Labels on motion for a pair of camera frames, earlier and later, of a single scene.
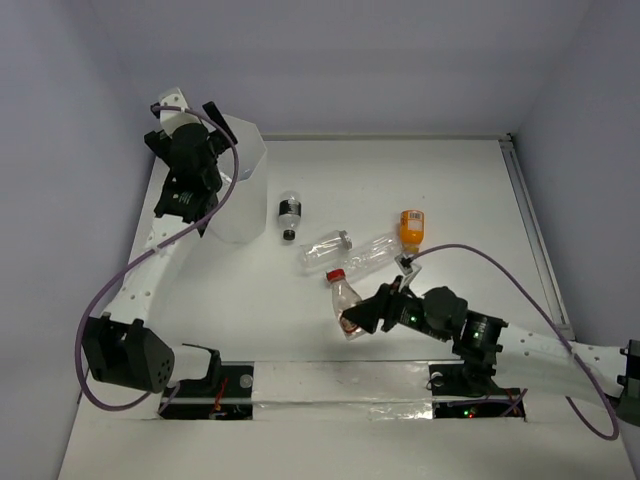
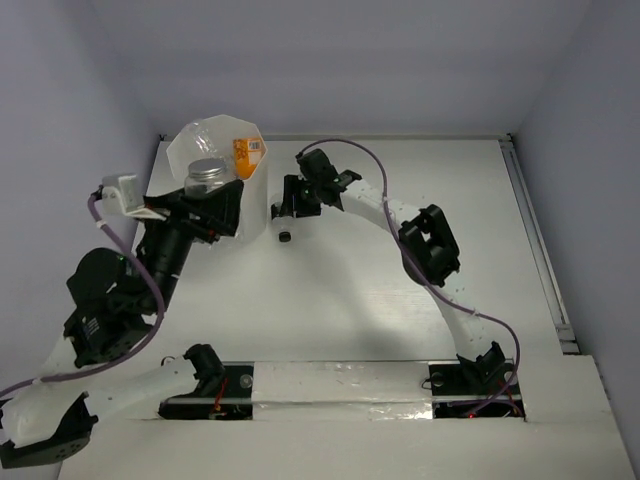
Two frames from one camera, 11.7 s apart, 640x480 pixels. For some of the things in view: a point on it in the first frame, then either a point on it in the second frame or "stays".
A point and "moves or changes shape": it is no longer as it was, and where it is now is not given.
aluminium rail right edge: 537,239 stays
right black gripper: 383,305 -> 292,186
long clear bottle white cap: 369,252 moves or changes shape
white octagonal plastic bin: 244,217 stays
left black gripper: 220,122 -> 195,214
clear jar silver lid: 318,251 moves or changes shape
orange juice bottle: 412,230 moves or changes shape
